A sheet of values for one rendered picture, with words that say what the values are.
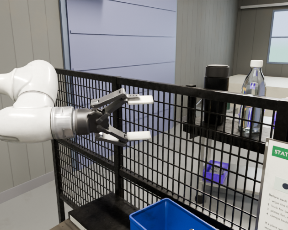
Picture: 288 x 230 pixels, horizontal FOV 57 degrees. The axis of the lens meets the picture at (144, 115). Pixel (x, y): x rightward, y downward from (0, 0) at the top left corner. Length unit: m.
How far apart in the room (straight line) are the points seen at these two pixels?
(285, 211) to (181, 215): 0.33
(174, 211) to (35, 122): 0.53
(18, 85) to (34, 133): 0.17
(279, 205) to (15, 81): 0.78
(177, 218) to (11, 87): 0.66
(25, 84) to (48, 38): 2.52
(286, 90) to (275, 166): 5.26
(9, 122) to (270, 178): 0.67
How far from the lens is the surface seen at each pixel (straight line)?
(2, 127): 0.77
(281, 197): 0.75
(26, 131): 0.75
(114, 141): 0.80
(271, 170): 0.73
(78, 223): 1.10
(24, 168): 3.40
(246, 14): 8.27
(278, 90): 5.99
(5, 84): 0.87
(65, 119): 0.73
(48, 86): 0.83
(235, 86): 6.21
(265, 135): 0.81
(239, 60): 8.27
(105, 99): 0.71
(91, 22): 3.68
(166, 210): 0.98
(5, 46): 3.09
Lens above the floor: 1.67
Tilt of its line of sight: 15 degrees down
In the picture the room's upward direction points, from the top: straight up
